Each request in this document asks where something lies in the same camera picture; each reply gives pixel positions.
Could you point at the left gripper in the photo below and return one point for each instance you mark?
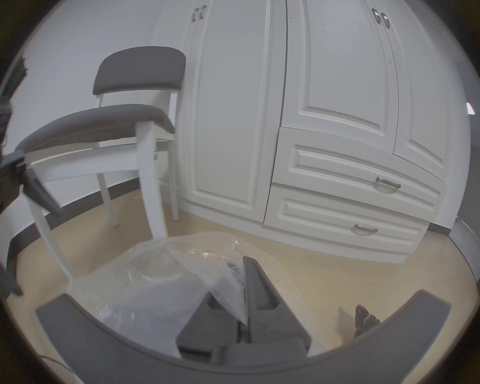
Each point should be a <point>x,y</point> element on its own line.
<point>10,176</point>

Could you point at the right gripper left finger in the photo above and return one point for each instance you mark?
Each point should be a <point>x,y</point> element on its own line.
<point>210,330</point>

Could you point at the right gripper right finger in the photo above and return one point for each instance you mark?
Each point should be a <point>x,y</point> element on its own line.
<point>270,318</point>

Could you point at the clear plastic bag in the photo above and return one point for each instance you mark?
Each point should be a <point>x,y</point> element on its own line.
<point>157,277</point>

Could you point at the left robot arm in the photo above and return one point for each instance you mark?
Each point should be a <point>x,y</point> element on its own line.
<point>9,93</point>

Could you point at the crumpled black plastic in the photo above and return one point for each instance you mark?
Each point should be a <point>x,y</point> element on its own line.
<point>365,318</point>

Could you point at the white chair with grey cushions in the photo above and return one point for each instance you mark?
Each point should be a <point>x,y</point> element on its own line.
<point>112,123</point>

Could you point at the white wardrobe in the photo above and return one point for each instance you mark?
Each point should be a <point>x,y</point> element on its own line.
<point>330,112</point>

